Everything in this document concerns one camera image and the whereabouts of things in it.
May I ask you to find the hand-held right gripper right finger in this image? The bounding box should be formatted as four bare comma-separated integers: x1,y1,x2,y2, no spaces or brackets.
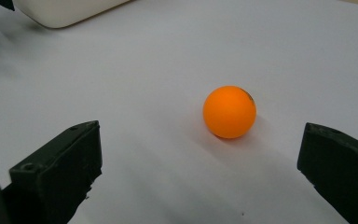
296,122,358,224

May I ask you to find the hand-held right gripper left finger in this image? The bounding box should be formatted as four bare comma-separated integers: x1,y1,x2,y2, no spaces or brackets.
1,120,103,224

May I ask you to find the white plastic storage bin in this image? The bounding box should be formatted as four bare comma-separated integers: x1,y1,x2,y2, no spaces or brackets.
12,0,132,30

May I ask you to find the orange ping-pong ball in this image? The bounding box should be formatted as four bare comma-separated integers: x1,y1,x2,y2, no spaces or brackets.
202,85,257,140

